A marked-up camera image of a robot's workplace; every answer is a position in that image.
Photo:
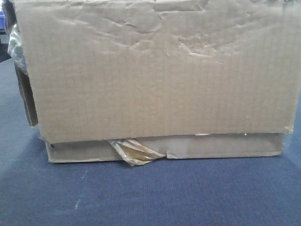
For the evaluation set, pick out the clear crumpled plastic wrap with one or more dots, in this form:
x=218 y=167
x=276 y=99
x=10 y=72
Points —
x=15 y=48

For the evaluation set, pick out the blue plastic bin far left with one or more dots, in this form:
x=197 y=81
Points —
x=2 y=21

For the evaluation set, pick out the large brown cardboard box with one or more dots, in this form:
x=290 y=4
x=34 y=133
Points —
x=141 y=80

